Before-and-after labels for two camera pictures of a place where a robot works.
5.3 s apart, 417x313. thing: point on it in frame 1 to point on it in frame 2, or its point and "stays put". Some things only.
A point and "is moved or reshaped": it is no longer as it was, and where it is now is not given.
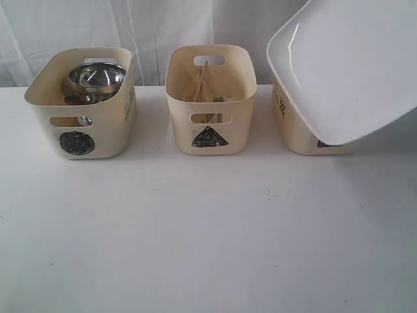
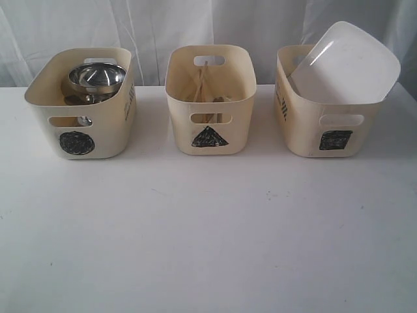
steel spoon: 221,99 stays put
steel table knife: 208,118 stays put
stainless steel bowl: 97,78 stays put
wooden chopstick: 210,81 to 202,85
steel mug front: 85,100 stays put
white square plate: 351,64 is moved or reshaped
